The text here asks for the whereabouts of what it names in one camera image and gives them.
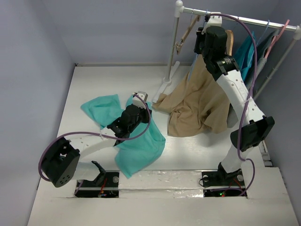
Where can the white clothes rack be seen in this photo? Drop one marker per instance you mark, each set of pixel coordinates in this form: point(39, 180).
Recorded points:
point(295, 29)

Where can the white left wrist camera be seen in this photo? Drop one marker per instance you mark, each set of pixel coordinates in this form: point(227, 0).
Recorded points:
point(139, 99)

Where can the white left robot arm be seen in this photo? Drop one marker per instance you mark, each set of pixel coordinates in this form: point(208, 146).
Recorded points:
point(61, 160)

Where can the teal t shirt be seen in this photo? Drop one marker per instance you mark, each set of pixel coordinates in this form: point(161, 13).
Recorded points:
point(133, 155)

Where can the light blue wire hanger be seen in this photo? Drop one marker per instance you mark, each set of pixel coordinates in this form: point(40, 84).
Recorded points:
point(191, 26)

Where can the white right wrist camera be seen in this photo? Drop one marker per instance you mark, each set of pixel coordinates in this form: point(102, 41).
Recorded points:
point(213, 20)

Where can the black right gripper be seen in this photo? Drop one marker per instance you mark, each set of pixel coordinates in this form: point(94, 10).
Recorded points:
point(200, 39)

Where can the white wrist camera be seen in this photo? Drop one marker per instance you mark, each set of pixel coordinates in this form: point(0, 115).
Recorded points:
point(139, 99)
point(213, 20)

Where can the grey hanging shirt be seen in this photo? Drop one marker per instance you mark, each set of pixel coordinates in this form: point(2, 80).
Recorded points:
point(261, 61)

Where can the turquoise hanging shirt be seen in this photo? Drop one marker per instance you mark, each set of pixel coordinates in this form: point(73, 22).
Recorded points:
point(244, 59)

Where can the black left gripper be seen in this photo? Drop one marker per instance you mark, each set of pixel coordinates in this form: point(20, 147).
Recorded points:
point(145, 112)

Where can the pink hanger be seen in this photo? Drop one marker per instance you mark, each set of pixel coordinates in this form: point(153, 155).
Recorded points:
point(275, 39)

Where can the beige tank top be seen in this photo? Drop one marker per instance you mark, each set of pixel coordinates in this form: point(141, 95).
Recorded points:
point(195, 106)

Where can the wooden clip hanger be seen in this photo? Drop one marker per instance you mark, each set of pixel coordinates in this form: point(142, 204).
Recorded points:
point(179, 44)

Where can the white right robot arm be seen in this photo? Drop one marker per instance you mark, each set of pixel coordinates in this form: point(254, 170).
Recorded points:
point(255, 125)

